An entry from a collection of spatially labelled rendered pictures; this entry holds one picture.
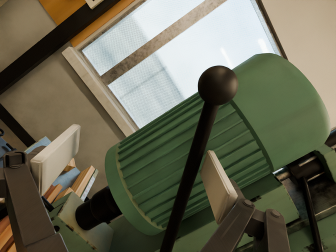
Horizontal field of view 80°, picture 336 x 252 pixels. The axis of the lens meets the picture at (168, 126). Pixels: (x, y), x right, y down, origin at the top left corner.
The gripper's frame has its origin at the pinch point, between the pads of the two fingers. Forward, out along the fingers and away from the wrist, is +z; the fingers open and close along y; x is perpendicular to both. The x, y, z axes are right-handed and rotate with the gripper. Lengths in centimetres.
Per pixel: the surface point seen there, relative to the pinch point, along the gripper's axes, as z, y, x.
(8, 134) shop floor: 138, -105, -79
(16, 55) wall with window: 146, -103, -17
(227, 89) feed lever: -1.5, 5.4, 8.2
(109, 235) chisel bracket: 15.5, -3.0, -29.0
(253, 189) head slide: 9.0, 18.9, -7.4
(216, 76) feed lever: -1.2, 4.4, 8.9
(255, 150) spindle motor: 5.9, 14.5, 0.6
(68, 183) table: 38, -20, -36
